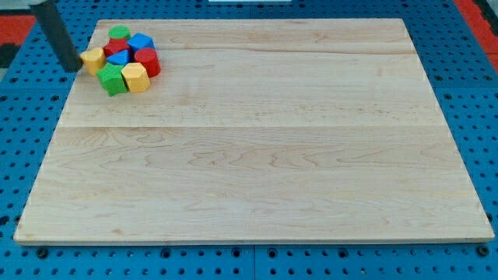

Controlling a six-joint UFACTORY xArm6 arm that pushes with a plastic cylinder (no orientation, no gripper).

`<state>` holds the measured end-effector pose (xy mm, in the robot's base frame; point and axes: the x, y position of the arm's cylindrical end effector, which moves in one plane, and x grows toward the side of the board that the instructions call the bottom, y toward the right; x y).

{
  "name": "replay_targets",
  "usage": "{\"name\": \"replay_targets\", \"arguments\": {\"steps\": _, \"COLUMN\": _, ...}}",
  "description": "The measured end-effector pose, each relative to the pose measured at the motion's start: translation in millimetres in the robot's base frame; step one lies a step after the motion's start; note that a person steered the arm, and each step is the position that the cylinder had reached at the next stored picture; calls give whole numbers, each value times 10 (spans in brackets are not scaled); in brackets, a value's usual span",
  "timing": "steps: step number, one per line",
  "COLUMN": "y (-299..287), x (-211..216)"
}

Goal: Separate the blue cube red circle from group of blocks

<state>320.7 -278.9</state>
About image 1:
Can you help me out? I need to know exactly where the blue cube block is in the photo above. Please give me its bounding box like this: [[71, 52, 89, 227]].
[[127, 33, 155, 53]]

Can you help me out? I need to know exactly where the light wooden board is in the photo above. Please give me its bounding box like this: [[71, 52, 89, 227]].
[[14, 19, 494, 246]]

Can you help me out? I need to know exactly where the red cylinder block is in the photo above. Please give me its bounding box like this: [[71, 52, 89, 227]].
[[134, 47, 161, 78]]

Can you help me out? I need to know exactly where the yellow hexagon block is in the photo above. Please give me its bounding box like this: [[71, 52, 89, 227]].
[[121, 62, 151, 93]]

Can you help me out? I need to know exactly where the blue triangle block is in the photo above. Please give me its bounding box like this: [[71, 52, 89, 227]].
[[106, 50, 132, 65]]

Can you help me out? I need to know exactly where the green star block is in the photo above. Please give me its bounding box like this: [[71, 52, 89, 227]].
[[96, 63, 128, 96]]

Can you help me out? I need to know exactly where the red star block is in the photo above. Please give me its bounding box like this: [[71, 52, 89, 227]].
[[103, 38, 131, 57]]

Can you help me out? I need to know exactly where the green cylinder block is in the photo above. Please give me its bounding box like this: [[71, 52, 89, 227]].
[[108, 25, 131, 40]]

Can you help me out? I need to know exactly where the yellow pentagon block left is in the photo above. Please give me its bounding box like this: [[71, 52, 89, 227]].
[[80, 47, 107, 75]]

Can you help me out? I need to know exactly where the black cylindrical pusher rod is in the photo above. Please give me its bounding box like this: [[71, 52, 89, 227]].
[[26, 0, 82, 72]]

